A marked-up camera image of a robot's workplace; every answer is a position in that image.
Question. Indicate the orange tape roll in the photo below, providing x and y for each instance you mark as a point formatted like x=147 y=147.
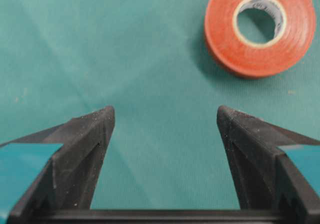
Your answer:
x=259 y=38

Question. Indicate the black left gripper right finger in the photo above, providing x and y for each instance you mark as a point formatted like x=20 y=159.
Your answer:
x=264 y=175

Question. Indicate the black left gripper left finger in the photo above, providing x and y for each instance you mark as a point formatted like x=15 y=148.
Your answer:
x=56 y=168

